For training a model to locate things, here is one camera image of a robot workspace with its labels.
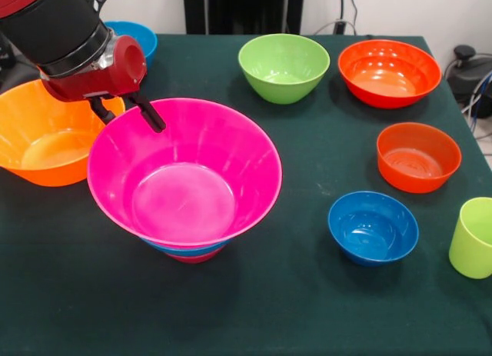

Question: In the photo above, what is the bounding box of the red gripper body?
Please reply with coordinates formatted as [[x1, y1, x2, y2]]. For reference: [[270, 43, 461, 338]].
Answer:
[[40, 35, 148, 103]]

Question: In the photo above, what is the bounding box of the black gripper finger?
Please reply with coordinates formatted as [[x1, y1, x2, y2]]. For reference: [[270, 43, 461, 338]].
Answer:
[[88, 96, 117, 126], [125, 93, 167, 134]]

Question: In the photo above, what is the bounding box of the large pink plastic bowl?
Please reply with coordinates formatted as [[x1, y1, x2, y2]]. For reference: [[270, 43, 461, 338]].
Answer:
[[86, 97, 284, 246]]

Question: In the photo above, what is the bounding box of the light blue plastic bowl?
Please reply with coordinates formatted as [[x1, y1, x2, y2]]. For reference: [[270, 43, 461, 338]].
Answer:
[[103, 21, 158, 69], [140, 235, 232, 258]]

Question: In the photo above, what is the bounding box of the small crimson red bowl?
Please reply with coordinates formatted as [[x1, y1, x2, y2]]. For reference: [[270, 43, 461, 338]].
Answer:
[[165, 246, 228, 265]]

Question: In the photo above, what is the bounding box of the large orange plastic bowl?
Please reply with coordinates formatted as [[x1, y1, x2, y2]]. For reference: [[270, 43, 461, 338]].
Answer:
[[0, 78, 127, 188]]

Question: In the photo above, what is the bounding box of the dark grey floor equipment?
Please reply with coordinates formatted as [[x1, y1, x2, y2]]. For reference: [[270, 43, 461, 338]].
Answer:
[[0, 31, 42, 94]]

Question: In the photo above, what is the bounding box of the lime green plastic bowl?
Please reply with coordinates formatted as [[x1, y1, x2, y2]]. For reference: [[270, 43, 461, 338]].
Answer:
[[238, 33, 331, 105]]

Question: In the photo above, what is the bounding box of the dark green tablecloth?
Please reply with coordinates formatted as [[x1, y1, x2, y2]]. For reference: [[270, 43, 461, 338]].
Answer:
[[0, 32, 492, 356]]

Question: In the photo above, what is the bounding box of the wide red-orange plastic bowl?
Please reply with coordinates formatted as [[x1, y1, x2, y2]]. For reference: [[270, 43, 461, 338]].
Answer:
[[337, 38, 443, 110]]

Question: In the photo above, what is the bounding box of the small dark blue bowl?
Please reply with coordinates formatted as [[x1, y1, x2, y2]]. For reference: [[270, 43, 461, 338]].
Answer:
[[327, 191, 420, 268]]

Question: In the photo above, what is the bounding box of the small red-orange plastic bowl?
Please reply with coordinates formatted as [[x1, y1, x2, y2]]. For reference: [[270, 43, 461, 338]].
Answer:
[[376, 121, 463, 195]]

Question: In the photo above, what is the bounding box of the black round floor stand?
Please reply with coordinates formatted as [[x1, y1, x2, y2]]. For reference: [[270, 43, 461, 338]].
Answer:
[[445, 44, 492, 118]]

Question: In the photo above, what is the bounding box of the lime green plastic cup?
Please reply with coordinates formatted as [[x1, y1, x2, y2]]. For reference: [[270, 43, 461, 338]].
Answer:
[[448, 196, 492, 280]]

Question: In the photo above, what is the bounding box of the black pedestal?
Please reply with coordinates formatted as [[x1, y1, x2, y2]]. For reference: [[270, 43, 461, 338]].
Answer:
[[182, 0, 305, 36]]

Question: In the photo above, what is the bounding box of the black power plug cable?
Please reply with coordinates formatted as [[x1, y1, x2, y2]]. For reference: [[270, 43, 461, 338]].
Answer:
[[333, 0, 359, 36]]

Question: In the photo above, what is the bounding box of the tangle of floor cables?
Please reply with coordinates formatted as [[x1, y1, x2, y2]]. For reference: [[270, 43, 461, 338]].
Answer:
[[460, 69, 492, 141]]

